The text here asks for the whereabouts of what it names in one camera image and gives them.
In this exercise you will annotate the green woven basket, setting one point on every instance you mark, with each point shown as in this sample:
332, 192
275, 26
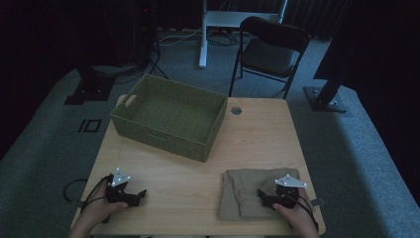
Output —
171, 115

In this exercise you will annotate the person's right hand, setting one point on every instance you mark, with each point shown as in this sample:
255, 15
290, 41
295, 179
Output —
295, 213

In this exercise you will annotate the black stand with base plate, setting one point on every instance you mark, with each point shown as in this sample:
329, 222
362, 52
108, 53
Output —
89, 87

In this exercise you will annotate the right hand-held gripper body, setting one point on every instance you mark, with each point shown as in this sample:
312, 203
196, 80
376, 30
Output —
286, 195

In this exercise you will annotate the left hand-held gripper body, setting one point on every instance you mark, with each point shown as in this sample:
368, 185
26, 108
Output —
118, 193

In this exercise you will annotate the grey table grommet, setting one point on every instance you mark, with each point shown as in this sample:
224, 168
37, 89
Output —
236, 110

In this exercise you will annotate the beige pants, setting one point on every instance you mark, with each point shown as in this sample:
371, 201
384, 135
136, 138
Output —
244, 195

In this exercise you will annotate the white desk frame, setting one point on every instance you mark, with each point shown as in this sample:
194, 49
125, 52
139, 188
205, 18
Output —
211, 23

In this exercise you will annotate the person's left hand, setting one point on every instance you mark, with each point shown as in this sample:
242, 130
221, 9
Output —
105, 206

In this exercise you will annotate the black folding chair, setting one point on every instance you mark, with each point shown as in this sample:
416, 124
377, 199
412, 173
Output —
272, 53

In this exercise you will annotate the black slanted stand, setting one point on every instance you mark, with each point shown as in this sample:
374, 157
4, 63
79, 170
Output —
327, 95

